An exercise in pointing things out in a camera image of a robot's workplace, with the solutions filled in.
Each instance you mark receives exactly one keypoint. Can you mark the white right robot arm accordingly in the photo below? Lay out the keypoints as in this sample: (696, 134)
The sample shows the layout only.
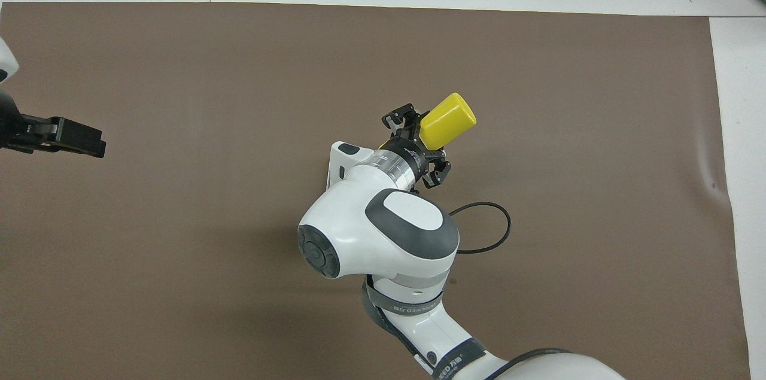
(389, 236)

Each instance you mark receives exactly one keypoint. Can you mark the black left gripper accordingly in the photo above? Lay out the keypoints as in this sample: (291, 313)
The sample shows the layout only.
(11, 128)

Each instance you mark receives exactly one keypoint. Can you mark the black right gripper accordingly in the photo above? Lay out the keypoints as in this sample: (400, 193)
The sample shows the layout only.
(413, 149)

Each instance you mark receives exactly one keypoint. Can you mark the yellow squeeze bottle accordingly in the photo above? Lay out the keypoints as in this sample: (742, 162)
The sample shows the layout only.
(449, 119)

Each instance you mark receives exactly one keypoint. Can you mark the brown paper mat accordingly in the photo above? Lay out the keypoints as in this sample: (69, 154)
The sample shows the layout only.
(239, 69)

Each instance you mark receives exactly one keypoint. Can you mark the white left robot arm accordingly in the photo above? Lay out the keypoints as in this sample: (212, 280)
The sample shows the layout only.
(6, 60)

